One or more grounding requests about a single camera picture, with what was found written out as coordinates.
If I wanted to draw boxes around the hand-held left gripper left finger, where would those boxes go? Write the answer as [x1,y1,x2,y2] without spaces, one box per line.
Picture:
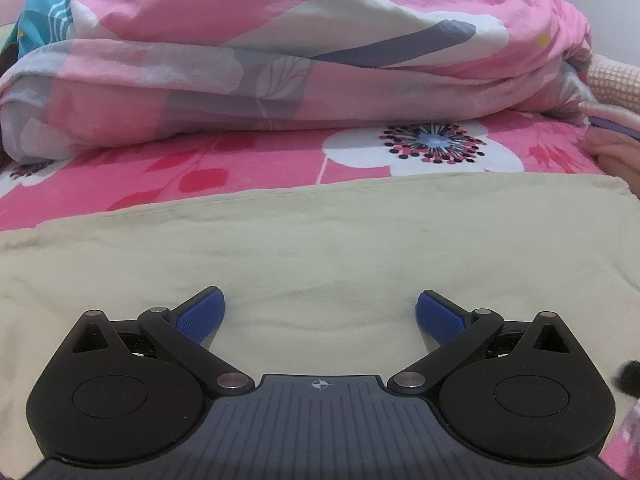
[70,286,253,396]

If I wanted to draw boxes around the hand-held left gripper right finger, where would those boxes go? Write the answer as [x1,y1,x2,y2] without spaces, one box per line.
[387,289,571,396]

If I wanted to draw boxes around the beige pants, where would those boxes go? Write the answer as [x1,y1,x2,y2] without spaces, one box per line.
[0,172,640,480]

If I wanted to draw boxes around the stack of folded clothes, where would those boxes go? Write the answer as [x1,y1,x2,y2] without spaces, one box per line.
[580,102,640,198]

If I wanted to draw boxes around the pink floral fleece blanket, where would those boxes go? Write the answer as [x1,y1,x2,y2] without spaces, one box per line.
[0,110,640,480]

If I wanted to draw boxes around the lilac folded cloth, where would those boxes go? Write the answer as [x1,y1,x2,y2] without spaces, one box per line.
[589,116,640,142]

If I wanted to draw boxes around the pink floral quilt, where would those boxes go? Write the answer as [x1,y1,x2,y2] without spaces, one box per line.
[0,0,598,166]

